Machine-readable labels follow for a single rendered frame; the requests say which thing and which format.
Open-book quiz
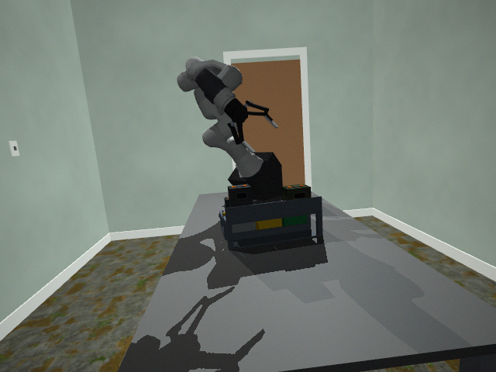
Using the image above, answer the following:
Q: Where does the green bin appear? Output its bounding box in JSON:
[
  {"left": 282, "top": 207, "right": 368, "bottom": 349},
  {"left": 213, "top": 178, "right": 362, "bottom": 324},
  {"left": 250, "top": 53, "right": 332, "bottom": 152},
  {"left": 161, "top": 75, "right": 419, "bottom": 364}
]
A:
[{"left": 281, "top": 215, "right": 307, "bottom": 226}]

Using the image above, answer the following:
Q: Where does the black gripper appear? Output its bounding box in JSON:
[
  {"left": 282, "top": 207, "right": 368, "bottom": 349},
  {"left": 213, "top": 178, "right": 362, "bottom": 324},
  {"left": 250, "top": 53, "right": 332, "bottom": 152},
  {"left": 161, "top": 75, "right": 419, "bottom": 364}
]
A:
[{"left": 224, "top": 98, "right": 278, "bottom": 153}]

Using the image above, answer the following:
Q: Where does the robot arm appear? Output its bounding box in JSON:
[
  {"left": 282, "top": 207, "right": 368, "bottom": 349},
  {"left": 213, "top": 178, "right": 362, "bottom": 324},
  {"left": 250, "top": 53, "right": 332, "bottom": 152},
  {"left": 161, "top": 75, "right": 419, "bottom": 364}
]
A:
[{"left": 177, "top": 57, "right": 264, "bottom": 178}]

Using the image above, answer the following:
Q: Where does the yellow open bin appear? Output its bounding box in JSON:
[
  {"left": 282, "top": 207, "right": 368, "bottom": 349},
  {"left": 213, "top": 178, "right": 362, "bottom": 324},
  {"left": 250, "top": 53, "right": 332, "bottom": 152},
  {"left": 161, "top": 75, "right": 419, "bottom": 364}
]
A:
[{"left": 256, "top": 219, "right": 282, "bottom": 230}]

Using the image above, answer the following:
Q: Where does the grey open bin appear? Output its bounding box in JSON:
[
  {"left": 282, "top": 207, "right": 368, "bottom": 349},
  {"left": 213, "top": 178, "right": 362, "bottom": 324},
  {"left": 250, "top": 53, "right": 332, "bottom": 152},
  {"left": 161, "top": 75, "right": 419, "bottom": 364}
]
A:
[{"left": 232, "top": 222, "right": 256, "bottom": 233}]

